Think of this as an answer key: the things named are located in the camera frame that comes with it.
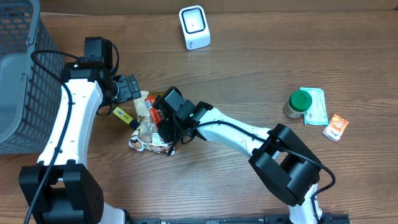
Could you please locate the red chocolate bar wrapper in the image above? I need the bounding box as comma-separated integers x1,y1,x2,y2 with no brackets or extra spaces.
144,95,164,124

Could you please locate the brown snack bag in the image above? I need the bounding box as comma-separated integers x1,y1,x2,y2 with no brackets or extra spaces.
129,91,171,155

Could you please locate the yellow highlighter marker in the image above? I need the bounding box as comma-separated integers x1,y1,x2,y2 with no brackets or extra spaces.
113,107,141,130

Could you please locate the green lid jar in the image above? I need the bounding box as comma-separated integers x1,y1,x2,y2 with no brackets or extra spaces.
283,90,312,118

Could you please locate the teal wet wipes pack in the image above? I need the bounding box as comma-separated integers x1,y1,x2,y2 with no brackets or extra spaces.
300,87,328,126

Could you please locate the orange tissue pack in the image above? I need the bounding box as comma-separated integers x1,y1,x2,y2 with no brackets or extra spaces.
322,114,349,142

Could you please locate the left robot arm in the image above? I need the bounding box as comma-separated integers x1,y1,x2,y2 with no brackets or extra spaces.
19,37,141,223

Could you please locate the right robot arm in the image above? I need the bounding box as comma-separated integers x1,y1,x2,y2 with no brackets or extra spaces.
152,86,322,223

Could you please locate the white barcode scanner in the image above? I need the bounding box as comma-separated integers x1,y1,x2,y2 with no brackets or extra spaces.
178,5,211,50

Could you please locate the grey plastic mesh basket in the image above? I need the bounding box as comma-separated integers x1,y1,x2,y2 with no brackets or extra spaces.
1,0,61,154

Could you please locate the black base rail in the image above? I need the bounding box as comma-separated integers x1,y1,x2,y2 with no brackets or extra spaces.
126,213,351,224

